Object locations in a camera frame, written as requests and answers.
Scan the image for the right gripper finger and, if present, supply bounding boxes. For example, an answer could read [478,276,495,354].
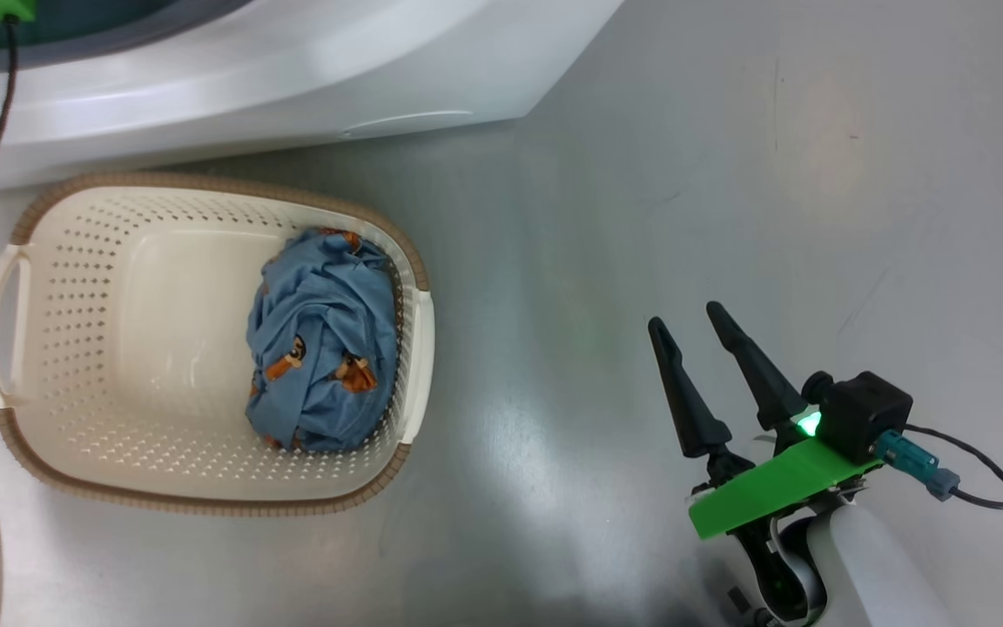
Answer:
[648,317,733,460]
[706,301,810,432]

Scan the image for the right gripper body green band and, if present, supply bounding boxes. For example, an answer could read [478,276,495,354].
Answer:
[689,431,882,624]

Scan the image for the light blue patterned garment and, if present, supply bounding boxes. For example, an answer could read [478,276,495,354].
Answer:
[245,228,401,454]

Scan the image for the white front-load washing machine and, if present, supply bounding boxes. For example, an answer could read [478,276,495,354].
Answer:
[0,0,624,192]

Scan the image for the cream perforated laundry basket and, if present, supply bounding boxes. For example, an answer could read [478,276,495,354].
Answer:
[0,172,435,517]

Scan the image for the black cable teal connector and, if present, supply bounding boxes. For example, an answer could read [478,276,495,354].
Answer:
[874,424,1003,627]

